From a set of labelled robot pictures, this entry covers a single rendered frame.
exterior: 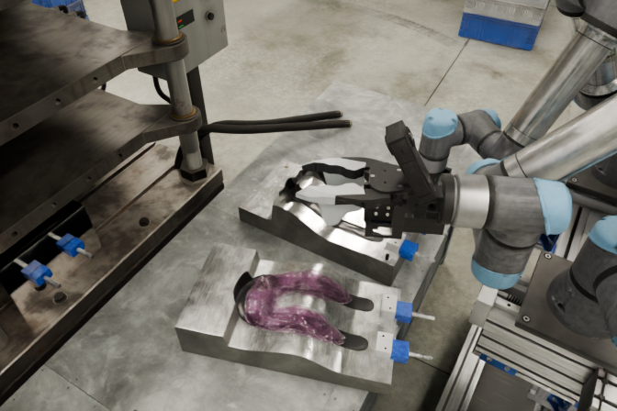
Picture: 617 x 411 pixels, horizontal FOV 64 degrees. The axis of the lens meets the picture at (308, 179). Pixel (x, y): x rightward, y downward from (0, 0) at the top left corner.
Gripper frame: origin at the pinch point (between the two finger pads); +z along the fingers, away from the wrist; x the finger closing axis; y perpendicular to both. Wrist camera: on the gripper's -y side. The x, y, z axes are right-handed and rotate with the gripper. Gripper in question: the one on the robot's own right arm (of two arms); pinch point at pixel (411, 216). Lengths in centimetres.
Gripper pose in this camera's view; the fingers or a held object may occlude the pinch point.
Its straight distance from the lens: 143.8
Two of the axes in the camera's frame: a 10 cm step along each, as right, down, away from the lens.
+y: 8.7, 3.3, -3.7
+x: 5.0, -5.8, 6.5
